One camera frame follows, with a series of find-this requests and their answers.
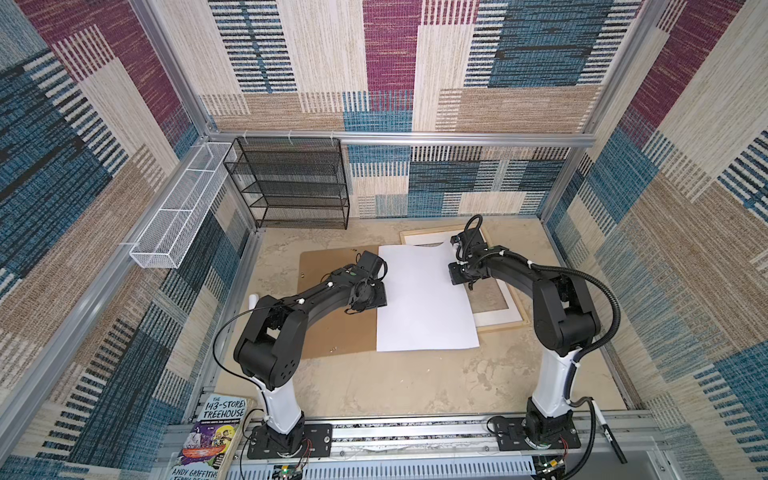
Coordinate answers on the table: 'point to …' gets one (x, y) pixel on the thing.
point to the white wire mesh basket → (185, 207)
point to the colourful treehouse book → (219, 425)
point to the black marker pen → (607, 431)
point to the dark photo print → (424, 310)
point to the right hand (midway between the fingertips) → (459, 276)
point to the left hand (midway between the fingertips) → (381, 296)
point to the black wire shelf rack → (292, 182)
